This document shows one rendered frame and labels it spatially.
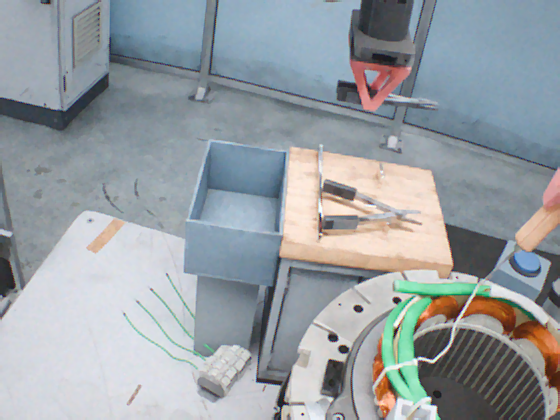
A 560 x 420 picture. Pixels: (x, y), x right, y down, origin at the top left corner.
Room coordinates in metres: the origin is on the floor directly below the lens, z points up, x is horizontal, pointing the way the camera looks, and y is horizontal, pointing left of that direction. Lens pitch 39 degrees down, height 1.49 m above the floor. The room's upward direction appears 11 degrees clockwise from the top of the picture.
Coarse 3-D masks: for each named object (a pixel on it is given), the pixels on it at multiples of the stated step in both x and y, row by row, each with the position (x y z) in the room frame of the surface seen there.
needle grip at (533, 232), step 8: (544, 208) 0.29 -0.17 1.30; (552, 208) 0.28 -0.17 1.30; (536, 216) 0.29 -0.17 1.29; (544, 216) 0.28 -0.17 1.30; (552, 216) 0.28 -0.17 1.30; (528, 224) 0.29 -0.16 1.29; (536, 224) 0.28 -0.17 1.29; (544, 224) 0.28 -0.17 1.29; (552, 224) 0.28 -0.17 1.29; (520, 232) 0.29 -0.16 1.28; (528, 232) 0.28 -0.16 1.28; (536, 232) 0.28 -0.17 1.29; (544, 232) 0.28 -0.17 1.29; (520, 240) 0.28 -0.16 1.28; (528, 240) 0.28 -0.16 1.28; (536, 240) 0.28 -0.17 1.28; (528, 248) 0.28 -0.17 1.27
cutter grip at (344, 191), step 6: (324, 180) 0.56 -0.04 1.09; (330, 180) 0.56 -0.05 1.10; (324, 186) 0.55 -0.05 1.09; (330, 186) 0.55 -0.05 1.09; (336, 186) 0.55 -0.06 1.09; (342, 186) 0.55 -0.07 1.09; (348, 186) 0.55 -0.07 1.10; (324, 192) 0.55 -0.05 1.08; (330, 192) 0.55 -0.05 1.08; (336, 192) 0.55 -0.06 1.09; (342, 192) 0.55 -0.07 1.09; (348, 192) 0.55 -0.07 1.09; (354, 192) 0.55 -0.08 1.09; (348, 198) 0.55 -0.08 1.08
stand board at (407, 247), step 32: (352, 160) 0.66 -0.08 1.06; (288, 192) 0.56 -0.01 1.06; (384, 192) 0.60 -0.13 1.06; (416, 192) 0.61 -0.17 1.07; (288, 224) 0.50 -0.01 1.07; (288, 256) 0.47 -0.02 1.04; (320, 256) 0.48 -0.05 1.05; (352, 256) 0.48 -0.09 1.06; (384, 256) 0.48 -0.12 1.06; (416, 256) 0.49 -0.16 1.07; (448, 256) 0.50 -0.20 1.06
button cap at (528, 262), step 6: (522, 252) 0.56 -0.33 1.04; (528, 252) 0.56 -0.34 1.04; (516, 258) 0.54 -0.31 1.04; (522, 258) 0.54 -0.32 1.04; (528, 258) 0.55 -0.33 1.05; (534, 258) 0.55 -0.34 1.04; (516, 264) 0.54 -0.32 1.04; (522, 264) 0.53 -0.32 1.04; (528, 264) 0.53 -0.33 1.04; (534, 264) 0.54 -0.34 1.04; (522, 270) 0.53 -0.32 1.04; (528, 270) 0.53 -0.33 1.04; (534, 270) 0.53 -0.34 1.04
